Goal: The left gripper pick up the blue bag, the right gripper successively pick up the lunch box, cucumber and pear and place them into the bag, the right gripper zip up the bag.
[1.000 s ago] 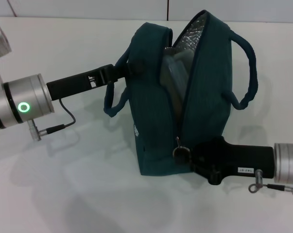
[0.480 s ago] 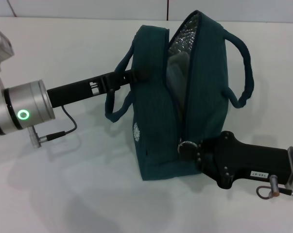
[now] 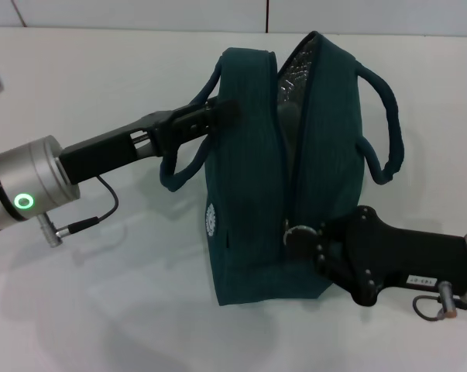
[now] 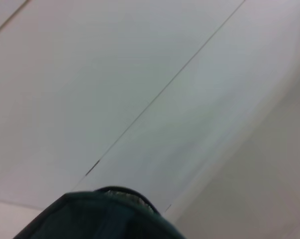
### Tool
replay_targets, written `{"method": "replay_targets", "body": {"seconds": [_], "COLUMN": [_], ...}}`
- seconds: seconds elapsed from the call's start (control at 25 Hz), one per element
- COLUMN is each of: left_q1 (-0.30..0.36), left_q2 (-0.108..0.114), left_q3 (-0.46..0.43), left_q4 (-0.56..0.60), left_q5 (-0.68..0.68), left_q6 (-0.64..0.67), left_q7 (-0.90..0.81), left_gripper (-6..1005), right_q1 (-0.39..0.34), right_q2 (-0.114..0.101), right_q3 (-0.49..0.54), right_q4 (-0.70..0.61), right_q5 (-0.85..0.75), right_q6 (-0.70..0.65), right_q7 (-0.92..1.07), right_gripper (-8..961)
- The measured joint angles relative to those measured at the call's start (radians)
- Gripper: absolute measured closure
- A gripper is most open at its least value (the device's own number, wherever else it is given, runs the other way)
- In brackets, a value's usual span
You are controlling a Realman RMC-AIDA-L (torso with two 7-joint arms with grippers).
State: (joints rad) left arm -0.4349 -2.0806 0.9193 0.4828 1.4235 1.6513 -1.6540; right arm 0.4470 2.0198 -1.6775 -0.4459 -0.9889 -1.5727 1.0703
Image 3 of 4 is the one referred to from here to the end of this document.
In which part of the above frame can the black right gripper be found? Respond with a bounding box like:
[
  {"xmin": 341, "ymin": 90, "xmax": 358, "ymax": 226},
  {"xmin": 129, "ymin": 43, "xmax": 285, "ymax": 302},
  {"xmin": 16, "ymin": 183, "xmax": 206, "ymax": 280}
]
[{"xmin": 285, "ymin": 206, "xmax": 467, "ymax": 307}]

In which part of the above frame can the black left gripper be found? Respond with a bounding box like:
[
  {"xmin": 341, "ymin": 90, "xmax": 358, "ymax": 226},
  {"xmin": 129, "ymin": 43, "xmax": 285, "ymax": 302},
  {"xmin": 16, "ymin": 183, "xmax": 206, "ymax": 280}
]
[{"xmin": 58, "ymin": 99, "xmax": 240, "ymax": 185}]

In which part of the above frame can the silver zipper pull ring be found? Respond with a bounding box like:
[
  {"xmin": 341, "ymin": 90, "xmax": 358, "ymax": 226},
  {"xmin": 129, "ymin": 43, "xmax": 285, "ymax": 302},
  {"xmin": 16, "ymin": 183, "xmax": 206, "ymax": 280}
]
[{"xmin": 282, "ymin": 219, "xmax": 298, "ymax": 246}]

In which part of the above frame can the dark teal insulated lunch bag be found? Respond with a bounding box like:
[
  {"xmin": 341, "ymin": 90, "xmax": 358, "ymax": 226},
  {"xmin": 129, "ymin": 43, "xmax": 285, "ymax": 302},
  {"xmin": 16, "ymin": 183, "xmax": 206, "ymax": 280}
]
[{"xmin": 159, "ymin": 30, "xmax": 407, "ymax": 308}]

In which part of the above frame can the black cable with silver plug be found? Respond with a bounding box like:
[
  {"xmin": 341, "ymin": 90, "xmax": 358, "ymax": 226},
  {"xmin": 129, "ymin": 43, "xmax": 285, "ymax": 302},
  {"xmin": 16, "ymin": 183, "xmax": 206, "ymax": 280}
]
[{"xmin": 37, "ymin": 176, "xmax": 120, "ymax": 247}]

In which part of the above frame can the grey cable with silver plug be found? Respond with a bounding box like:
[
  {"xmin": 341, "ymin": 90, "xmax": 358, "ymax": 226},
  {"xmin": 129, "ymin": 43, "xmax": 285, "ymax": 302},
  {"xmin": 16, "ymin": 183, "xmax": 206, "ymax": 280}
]
[{"xmin": 412, "ymin": 281, "xmax": 467, "ymax": 321}]

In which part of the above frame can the thin dark background cable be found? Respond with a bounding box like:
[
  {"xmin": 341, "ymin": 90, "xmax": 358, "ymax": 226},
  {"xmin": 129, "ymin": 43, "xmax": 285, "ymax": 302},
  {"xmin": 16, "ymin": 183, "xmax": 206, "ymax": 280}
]
[{"xmin": 10, "ymin": 0, "xmax": 27, "ymax": 28}]

